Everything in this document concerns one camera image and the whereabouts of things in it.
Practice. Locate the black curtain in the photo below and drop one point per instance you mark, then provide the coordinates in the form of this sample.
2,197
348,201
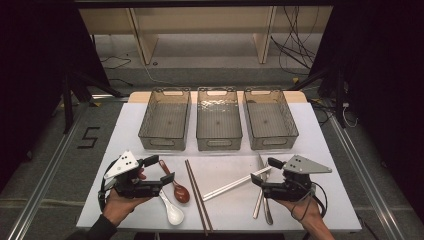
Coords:
383,83
33,83

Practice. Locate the white ceramic spoon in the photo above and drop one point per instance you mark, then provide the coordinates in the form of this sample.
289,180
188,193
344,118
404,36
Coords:
174,213

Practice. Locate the light wooden desk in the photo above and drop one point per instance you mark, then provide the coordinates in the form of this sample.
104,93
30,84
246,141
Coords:
200,20

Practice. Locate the brown spoon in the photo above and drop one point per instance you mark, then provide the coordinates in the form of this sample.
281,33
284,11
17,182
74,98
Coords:
181,195

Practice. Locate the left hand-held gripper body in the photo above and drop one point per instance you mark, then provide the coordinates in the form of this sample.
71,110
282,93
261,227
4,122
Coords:
123,166

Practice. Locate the person's left hand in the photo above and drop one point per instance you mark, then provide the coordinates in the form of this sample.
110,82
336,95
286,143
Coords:
118,208

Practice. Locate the black metal stand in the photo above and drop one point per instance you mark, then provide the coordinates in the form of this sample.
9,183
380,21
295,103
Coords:
339,100
68,106

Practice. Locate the person's right hand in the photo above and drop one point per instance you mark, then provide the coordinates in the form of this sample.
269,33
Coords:
308,213

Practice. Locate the aluminium floor rail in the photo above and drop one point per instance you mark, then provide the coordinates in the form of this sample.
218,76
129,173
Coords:
43,186
366,180

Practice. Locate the smoky clear plastic bin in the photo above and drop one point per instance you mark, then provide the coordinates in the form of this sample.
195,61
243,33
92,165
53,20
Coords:
218,120
165,120
270,120

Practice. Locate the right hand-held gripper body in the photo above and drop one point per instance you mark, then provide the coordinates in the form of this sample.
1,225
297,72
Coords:
300,165

